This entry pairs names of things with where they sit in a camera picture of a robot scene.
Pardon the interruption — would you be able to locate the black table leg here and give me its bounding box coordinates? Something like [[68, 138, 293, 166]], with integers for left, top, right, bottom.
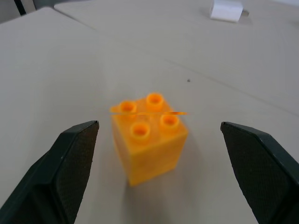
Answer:
[[13, 0, 27, 16]]

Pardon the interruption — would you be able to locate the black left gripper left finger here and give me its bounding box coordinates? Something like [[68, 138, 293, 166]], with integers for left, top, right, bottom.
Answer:
[[0, 120, 100, 224]]

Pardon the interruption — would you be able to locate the white power adapter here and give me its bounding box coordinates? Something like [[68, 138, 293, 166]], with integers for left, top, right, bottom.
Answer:
[[208, 0, 249, 23]]

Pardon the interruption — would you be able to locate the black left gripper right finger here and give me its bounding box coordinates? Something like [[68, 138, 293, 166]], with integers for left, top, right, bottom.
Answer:
[[220, 121, 299, 224]]

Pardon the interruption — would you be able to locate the orange studded building cube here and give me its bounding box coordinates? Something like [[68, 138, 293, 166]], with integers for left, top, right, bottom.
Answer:
[[109, 92, 189, 187]]

